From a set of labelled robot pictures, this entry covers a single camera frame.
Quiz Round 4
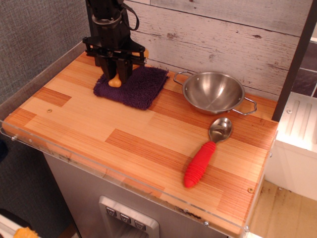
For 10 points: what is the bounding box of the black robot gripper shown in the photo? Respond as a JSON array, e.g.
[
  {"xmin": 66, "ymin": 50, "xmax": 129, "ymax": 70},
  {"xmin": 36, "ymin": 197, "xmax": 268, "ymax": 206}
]
[{"xmin": 83, "ymin": 16, "xmax": 146, "ymax": 83}]

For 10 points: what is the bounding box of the yellow toy chicken leg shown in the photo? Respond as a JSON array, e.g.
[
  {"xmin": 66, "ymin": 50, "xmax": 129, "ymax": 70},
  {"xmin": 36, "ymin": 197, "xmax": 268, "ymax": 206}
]
[{"xmin": 108, "ymin": 49, "xmax": 149, "ymax": 88}]

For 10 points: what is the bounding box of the small steel bowl with handles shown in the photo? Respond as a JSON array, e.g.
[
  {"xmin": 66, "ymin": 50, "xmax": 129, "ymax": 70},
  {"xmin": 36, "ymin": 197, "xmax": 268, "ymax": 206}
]
[{"xmin": 173, "ymin": 71, "xmax": 257, "ymax": 116}]

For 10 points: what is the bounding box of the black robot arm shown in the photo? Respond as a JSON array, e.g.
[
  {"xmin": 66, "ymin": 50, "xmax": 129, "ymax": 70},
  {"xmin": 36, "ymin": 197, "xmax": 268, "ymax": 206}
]
[{"xmin": 83, "ymin": 0, "xmax": 146, "ymax": 84}]

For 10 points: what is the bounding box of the purple knitted towel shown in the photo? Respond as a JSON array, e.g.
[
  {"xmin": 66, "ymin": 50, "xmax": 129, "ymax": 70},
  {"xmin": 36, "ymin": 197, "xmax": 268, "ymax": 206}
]
[{"xmin": 93, "ymin": 66, "xmax": 169, "ymax": 110}]

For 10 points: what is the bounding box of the clear acrylic edge guard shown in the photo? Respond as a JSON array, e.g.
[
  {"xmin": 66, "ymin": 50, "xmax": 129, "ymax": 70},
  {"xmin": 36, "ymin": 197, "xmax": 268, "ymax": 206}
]
[{"xmin": 0, "ymin": 44, "xmax": 278, "ymax": 238}]

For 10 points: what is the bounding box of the silver dispenser button panel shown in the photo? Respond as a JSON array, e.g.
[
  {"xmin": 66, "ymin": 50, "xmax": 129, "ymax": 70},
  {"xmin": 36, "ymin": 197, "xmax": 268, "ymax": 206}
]
[{"xmin": 99, "ymin": 196, "xmax": 160, "ymax": 238}]

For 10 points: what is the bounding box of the orange fuzzy object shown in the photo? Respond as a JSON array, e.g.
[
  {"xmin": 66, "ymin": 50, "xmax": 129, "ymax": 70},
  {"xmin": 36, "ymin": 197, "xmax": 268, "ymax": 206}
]
[{"xmin": 13, "ymin": 227, "xmax": 39, "ymax": 238}]

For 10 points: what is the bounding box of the white toy sink unit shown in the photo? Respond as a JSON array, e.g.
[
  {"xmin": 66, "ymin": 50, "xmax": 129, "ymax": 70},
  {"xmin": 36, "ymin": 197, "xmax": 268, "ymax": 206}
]
[{"xmin": 264, "ymin": 92, "xmax": 317, "ymax": 200}]

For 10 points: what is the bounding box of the red handled metal spoon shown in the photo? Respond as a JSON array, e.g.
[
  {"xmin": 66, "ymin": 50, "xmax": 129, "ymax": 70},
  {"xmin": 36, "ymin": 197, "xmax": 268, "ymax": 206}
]
[{"xmin": 184, "ymin": 117, "xmax": 232, "ymax": 188}]

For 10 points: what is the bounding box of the dark grey right post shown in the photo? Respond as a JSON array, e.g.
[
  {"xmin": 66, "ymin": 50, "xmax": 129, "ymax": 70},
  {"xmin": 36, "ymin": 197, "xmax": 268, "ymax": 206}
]
[{"xmin": 271, "ymin": 0, "xmax": 317, "ymax": 122}]

